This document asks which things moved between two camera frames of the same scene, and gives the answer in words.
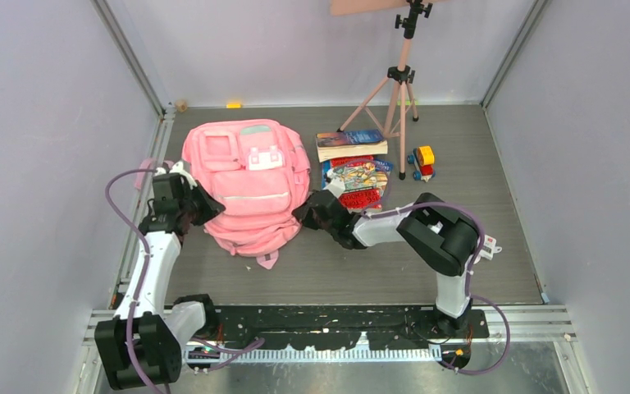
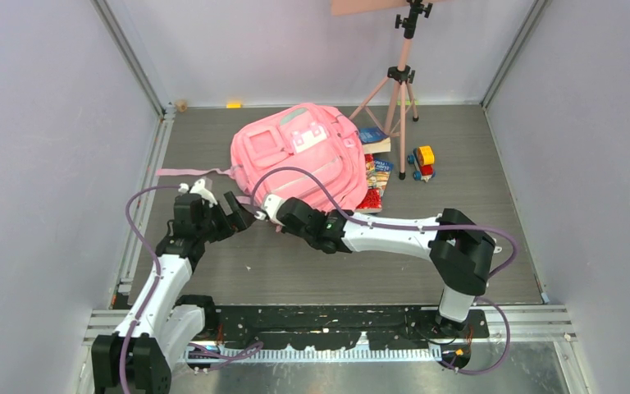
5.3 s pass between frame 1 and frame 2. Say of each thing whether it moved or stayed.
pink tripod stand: stayed
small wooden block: stayed
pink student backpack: moved
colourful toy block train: stayed
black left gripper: moved
